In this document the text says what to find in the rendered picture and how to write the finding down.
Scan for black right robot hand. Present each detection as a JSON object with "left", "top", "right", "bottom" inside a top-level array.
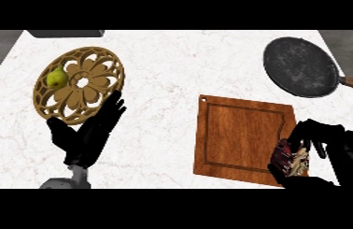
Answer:
[{"left": 265, "top": 118, "right": 353, "bottom": 190}]

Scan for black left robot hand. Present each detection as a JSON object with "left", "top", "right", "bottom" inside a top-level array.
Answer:
[{"left": 45, "top": 89, "right": 128, "bottom": 169}]

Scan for red and cream cupcake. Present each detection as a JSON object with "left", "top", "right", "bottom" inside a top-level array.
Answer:
[{"left": 268, "top": 138, "right": 311, "bottom": 178}]

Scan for brown wooden cutting board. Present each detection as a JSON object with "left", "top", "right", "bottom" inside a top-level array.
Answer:
[{"left": 192, "top": 93, "right": 310, "bottom": 188}]

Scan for dark grey frying pan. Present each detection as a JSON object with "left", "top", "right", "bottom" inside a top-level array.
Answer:
[{"left": 261, "top": 36, "right": 353, "bottom": 99}]

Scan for tan carved wooden trivet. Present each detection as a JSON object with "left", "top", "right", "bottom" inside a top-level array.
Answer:
[{"left": 31, "top": 46, "right": 127, "bottom": 126}]

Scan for green pear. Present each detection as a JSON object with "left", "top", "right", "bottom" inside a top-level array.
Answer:
[{"left": 45, "top": 65, "right": 70, "bottom": 91}]

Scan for dark grey appliance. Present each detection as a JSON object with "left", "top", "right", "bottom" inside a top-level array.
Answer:
[{"left": 26, "top": 29, "right": 106, "bottom": 38}]

